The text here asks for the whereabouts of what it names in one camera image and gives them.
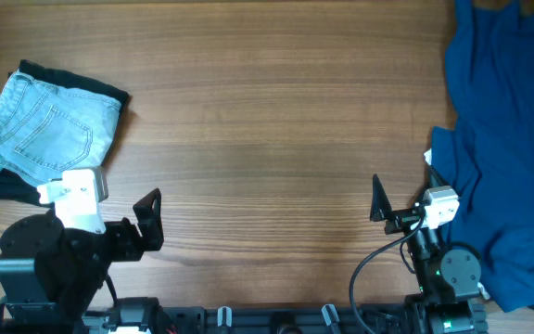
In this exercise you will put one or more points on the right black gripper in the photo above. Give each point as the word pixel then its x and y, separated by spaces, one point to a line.
pixel 406 219

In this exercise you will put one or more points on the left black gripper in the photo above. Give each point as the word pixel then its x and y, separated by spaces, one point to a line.
pixel 135 245

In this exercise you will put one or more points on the light blue denim shorts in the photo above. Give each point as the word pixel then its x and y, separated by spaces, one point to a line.
pixel 46 129

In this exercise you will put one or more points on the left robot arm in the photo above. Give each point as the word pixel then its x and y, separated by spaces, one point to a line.
pixel 50 273

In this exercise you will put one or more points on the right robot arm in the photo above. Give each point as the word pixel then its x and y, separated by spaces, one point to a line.
pixel 447 273

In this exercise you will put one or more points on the dark blue t-shirt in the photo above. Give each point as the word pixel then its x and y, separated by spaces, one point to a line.
pixel 488 156

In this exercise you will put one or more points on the black folded t-shirt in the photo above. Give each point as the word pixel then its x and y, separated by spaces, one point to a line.
pixel 12 186

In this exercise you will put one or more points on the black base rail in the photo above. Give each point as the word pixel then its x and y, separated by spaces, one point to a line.
pixel 295 320

